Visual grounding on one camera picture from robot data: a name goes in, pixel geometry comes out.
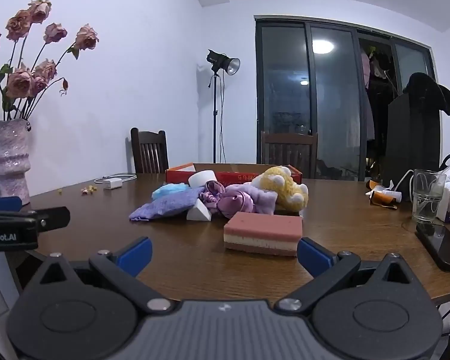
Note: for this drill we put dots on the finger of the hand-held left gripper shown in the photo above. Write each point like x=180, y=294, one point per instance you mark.
x=3, y=203
x=54, y=217

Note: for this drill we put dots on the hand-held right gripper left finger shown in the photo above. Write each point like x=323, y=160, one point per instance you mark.
x=136, y=255

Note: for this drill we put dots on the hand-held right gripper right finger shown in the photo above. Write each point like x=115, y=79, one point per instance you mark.
x=314, y=257

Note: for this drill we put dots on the lavender woven cloth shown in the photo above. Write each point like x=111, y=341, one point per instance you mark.
x=165, y=206

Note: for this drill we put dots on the pink layered sponge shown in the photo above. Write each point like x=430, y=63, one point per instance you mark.
x=262, y=232

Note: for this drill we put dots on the blue fluffy puff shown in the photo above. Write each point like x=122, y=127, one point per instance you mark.
x=168, y=191

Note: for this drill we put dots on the white triangular sponge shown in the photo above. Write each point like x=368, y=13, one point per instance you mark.
x=198, y=213

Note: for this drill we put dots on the yellow plush toy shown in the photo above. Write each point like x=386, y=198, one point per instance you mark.
x=284, y=187

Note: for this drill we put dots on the dark purple satin scrunchie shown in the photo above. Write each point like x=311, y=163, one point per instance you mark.
x=210, y=193

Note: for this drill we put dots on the pink-purple satin scrunchie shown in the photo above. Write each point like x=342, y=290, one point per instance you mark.
x=234, y=202

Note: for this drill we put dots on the white roll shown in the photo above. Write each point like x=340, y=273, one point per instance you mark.
x=204, y=178

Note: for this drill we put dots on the red cardboard box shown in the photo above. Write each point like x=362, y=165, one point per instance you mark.
x=236, y=176

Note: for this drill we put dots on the scattered dried petals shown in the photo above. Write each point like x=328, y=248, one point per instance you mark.
x=88, y=190

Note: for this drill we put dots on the white charger block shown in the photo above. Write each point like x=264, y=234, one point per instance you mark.
x=113, y=184

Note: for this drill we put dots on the dark wooden chair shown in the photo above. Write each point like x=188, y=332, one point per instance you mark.
x=150, y=153
x=288, y=150

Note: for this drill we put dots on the black smartphone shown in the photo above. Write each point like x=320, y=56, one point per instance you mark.
x=440, y=245

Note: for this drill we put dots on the clear drinking glass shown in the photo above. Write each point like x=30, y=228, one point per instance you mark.
x=429, y=195

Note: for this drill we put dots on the sliding glass door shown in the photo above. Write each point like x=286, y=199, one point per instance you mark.
x=333, y=101

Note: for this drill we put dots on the hanging clothes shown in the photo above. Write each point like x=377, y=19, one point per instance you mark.
x=374, y=82

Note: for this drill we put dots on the black garment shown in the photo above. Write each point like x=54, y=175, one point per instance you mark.
x=431, y=90

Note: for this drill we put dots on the studio light on stand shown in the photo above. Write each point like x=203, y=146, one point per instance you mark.
x=225, y=63

